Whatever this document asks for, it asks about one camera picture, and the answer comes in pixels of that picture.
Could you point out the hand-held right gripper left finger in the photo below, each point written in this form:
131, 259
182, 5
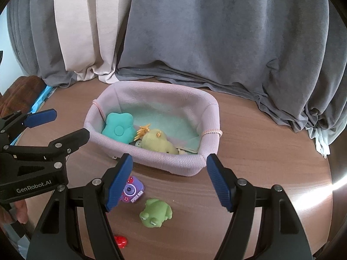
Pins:
119, 184

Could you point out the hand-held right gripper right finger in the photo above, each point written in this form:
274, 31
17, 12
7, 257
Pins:
219, 187

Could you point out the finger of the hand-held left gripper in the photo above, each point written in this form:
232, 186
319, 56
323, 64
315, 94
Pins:
40, 117
67, 140

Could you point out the purple toy camera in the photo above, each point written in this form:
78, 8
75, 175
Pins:
132, 189

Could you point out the pale mint rubber toy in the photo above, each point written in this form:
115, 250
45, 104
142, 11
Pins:
138, 143

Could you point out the green rubber frog toy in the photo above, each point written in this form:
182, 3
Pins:
157, 211

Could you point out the pink fabric basket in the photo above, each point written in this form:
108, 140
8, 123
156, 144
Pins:
162, 165

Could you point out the small beige toy figure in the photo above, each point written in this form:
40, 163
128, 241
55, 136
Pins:
182, 151

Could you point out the teal flower-shaped pillow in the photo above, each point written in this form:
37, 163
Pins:
119, 128

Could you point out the yellow plush toy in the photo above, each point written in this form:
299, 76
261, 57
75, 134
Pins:
157, 143

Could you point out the small red toy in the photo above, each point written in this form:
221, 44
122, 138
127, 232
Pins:
120, 241

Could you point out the person's left hand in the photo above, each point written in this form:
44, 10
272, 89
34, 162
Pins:
21, 212

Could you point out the light blue sheet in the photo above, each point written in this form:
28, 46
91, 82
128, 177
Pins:
43, 97

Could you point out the brown plaid cloth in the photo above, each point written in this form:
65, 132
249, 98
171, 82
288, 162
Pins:
21, 89

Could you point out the grey curtain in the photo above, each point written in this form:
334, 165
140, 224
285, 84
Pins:
40, 46
217, 32

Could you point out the beige curtain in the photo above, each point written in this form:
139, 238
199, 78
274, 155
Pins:
81, 32

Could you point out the white sheer curtain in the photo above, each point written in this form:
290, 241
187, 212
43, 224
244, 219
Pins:
321, 140

